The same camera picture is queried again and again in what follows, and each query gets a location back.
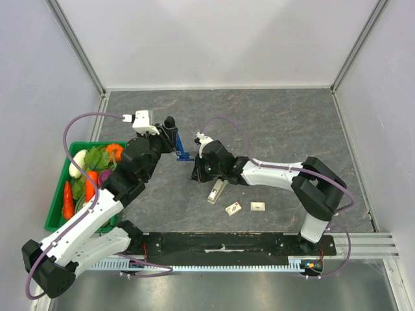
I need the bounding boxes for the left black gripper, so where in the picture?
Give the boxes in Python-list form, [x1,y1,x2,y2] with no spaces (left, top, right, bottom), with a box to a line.
[136,123,178,180]

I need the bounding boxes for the blue stapler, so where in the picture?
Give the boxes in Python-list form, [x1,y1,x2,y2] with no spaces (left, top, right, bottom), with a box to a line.
[174,133,195,162]

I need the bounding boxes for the staple box with red mark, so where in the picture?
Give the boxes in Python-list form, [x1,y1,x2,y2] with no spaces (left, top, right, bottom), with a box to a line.
[225,202,242,216]

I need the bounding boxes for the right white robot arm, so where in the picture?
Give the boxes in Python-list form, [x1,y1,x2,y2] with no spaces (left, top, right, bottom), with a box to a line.
[191,136,346,255]

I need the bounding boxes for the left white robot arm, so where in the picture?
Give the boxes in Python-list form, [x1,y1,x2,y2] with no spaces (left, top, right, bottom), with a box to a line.
[22,111,178,300]

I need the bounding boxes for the beige black stapler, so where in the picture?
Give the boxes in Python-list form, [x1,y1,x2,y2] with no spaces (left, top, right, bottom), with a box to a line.
[207,179,228,204]

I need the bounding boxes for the orange toy pumpkin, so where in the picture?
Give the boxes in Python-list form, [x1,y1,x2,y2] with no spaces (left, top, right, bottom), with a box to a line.
[105,144,124,163]

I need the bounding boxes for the white staple box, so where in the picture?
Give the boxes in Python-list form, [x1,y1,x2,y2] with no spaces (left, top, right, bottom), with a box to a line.
[250,202,266,211]

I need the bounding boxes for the green toy leafy vegetable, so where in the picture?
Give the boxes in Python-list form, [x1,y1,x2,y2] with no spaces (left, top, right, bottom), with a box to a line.
[84,145,110,171]

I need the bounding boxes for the purple toy onion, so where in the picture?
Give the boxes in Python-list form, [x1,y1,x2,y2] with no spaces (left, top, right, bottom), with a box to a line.
[98,169,113,187]

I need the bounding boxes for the orange toy carrot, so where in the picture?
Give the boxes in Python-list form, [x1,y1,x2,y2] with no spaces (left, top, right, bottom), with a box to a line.
[85,170,99,202]

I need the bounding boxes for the white toy eggplant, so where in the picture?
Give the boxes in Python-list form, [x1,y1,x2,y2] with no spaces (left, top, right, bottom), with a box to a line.
[69,149,87,179]

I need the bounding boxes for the green toy beans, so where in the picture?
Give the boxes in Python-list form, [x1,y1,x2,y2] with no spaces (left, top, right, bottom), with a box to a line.
[75,194,86,214]

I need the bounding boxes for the red toy chili pepper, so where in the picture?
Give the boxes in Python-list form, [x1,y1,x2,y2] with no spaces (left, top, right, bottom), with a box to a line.
[62,181,75,220]

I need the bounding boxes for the green plastic bin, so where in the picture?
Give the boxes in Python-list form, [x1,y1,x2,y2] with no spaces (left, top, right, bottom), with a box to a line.
[44,141,126,232]

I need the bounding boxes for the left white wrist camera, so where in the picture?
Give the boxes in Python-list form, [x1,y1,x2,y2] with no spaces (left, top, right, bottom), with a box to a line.
[123,110,160,135]

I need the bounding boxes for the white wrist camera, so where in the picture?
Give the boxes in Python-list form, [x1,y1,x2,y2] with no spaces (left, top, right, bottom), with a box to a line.
[123,110,160,135]
[195,132,213,159]

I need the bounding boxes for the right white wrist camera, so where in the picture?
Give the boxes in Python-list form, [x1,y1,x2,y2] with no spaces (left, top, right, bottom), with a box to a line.
[195,132,213,159]

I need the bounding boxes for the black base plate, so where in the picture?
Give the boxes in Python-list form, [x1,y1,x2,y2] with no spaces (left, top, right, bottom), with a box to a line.
[124,232,337,267]

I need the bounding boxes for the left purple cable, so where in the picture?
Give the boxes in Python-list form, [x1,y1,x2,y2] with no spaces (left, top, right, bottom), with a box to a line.
[25,112,175,299]

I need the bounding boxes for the purple cable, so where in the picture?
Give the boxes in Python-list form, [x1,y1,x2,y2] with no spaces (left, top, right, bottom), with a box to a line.
[199,116,357,280]
[25,112,175,299]

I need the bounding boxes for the light blue cable duct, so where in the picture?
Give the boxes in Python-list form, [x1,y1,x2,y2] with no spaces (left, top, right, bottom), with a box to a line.
[87,256,320,271]

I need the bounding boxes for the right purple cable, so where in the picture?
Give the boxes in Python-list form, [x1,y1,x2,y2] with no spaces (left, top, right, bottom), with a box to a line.
[199,116,357,280]

